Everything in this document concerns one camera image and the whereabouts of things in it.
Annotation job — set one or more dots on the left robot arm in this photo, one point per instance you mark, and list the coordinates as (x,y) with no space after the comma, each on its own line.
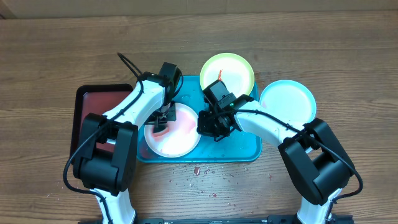
(105,159)

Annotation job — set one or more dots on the yellow-green plate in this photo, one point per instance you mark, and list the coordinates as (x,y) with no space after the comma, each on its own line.
(232,69)

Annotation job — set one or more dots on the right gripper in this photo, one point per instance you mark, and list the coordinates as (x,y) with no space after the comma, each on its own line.
(211,129)

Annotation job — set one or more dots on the dark red tray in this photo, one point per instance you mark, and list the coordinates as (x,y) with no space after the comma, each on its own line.
(96,99)

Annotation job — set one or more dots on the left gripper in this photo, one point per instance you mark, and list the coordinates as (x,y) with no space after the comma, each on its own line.
(171,116)

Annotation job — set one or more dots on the pink-white plate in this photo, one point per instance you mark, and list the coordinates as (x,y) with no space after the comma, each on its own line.
(178,138)

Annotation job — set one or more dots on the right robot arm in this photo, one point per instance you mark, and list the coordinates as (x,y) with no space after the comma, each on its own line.
(317,163)

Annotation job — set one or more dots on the light blue plate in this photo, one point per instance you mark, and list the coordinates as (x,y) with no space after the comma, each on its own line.
(289,99)

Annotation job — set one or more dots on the teal plastic tray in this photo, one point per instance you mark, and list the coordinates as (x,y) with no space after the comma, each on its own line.
(237,147)

